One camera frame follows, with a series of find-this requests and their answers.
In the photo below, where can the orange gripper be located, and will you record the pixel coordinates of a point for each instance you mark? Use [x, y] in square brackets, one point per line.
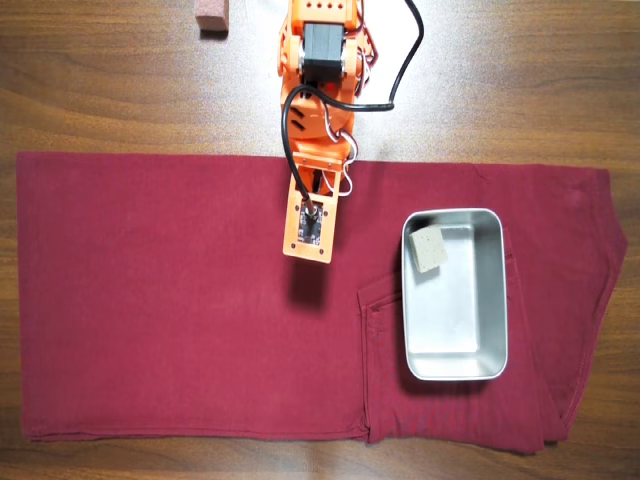
[320, 163]

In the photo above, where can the beige speckled cube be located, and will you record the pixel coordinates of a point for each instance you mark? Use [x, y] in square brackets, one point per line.
[428, 250]

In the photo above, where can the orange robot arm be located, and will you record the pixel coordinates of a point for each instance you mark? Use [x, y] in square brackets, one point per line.
[312, 120]

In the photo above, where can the pink sponge block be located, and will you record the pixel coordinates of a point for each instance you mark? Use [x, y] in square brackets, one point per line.
[212, 17]

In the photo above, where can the red fabric cloth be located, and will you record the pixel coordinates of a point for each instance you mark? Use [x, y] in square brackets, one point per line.
[175, 300]

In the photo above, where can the rectangular metal tray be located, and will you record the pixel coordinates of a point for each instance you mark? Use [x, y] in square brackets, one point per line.
[460, 320]

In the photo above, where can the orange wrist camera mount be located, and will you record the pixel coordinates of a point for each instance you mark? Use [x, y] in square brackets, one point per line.
[320, 250]

